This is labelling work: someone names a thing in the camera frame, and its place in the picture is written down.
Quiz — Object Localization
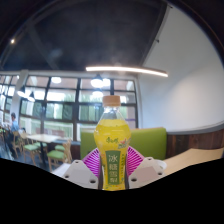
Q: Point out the green booth backrest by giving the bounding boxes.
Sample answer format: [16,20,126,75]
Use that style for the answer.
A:
[79,127,168,161]

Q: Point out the long linear ceiling light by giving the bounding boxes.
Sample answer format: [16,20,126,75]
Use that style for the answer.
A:
[85,65,169,78]

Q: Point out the wooden dining table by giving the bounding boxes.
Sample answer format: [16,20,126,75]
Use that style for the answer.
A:
[25,133,63,164]

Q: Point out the yellow drink bottle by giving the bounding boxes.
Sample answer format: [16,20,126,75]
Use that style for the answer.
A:
[93,95,132,192]

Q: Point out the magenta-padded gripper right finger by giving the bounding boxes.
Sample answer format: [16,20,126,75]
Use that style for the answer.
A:
[125,145,167,190]

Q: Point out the hanging pendant lamps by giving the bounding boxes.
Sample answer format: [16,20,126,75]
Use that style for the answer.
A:
[16,73,106,103]

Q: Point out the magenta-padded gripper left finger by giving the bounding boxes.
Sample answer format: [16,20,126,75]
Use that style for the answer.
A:
[61,147,101,190]

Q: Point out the wooden chairs with green seats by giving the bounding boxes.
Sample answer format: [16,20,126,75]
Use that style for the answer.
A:
[0,128,74,172]

